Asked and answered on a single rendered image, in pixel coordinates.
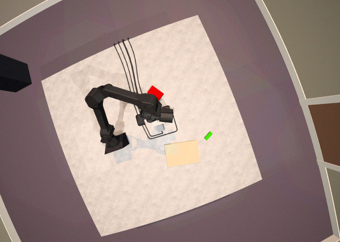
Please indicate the green rectangular block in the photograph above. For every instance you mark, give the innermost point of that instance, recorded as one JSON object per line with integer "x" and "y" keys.
{"x": 208, "y": 135}

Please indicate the red rectangular block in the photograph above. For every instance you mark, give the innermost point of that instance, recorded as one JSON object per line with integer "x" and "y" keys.
{"x": 155, "y": 92}

